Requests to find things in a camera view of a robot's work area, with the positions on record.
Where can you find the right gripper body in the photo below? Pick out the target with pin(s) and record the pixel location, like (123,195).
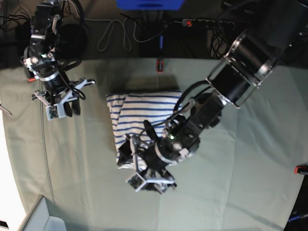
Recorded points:
(55,83)

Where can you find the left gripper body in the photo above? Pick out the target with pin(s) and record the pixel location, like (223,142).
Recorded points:
(154,158)

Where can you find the blue white striped t-shirt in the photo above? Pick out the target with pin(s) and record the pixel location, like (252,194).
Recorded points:
(128,111)

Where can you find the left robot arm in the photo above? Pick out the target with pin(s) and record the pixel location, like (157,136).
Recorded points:
(251,58)

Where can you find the round black stool base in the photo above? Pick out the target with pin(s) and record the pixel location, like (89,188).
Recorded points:
(73,42)

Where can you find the green table cloth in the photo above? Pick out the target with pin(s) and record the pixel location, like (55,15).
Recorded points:
(241,178)

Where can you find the red black clamp centre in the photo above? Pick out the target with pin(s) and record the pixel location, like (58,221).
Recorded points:
(160,60)

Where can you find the white power strip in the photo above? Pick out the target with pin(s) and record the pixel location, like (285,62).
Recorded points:
(207,24)

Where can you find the red black clamp right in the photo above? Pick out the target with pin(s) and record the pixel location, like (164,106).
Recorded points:
(301,170)

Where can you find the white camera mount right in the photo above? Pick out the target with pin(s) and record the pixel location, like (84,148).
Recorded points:
(54,104)

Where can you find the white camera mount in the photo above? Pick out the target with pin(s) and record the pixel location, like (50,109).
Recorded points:
(54,104)
(142,178)

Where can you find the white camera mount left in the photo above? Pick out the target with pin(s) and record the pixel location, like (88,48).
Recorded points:
(142,178)

